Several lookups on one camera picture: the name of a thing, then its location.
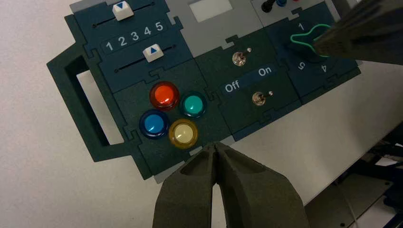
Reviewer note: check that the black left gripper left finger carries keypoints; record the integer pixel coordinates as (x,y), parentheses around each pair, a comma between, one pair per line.
(185,195)

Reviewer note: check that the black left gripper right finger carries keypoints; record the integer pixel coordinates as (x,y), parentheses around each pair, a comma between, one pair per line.
(258,195)

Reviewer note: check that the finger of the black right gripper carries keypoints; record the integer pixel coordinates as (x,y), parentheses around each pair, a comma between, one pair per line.
(371,48)
(371,19)

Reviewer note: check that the green rotary knob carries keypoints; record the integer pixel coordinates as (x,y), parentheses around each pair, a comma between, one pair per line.
(303,42)

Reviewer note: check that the yellow dome push button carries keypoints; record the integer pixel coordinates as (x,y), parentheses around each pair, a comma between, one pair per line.
(183,134)

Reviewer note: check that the blue dome push button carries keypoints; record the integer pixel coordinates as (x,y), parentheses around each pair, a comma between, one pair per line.
(153,124)

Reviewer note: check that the teal dome push button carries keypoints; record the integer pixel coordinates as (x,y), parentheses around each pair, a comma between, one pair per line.
(193,104)

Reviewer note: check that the orange dome push button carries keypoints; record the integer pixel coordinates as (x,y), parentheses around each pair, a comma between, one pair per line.
(164,95)

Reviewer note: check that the modular dark green control box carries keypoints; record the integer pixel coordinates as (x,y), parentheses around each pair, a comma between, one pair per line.
(132,104)

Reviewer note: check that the white slider cap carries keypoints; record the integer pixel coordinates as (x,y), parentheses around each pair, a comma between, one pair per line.
(153,53)
(122,11)

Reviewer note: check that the grey display window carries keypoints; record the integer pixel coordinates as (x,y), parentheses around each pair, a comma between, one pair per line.
(211,10)

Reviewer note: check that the metal toggle switch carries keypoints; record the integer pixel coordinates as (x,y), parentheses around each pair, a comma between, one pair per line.
(239,58)
(259,99)

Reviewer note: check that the black metal stand frame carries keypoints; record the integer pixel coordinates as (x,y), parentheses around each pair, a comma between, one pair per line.
(387,157)

